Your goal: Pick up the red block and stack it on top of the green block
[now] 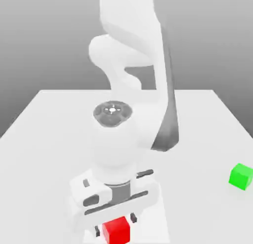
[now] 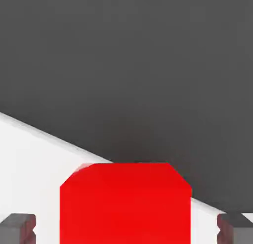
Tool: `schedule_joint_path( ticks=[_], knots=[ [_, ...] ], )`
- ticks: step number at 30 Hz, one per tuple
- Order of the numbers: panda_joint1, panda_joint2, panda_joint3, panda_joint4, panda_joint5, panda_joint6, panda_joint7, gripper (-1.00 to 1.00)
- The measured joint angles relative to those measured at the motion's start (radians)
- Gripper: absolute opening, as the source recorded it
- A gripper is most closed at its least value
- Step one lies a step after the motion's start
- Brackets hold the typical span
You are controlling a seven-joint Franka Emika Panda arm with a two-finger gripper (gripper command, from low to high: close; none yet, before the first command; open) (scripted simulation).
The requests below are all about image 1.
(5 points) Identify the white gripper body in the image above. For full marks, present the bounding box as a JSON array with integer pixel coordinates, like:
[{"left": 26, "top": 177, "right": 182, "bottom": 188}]
[{"left": 75, "top": 183, "right": 161, "bottom": 231}]

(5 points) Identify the small green cube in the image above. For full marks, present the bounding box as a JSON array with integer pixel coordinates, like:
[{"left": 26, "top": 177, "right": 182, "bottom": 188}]
[{"left": 228, "top": 162, "right": 253, "bottom": 191}]

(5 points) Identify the small red cube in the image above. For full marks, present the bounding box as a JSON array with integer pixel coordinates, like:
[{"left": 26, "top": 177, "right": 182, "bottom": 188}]
[{"left": 101, "top": 216, "right": 131, "bottom": 244}]

